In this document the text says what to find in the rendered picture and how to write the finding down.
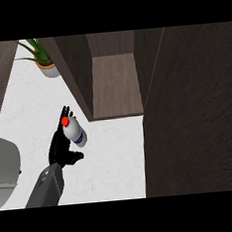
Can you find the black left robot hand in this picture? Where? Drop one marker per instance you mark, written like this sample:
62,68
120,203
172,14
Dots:
58,147

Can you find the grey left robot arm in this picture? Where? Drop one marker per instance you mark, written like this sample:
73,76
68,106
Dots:
48,188

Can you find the open brown wooden cabinet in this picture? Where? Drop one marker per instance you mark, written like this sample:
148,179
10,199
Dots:
108,79

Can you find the brown wooden cabinet door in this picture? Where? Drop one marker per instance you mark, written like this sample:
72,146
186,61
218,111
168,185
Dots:
194,111

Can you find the white bottle with red cap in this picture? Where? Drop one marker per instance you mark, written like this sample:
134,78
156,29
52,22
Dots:
75,131

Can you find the pale grey rounded appliance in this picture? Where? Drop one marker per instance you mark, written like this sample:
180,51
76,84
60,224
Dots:
4,171

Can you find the green potted plant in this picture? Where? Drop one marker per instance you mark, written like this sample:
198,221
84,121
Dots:
42,58

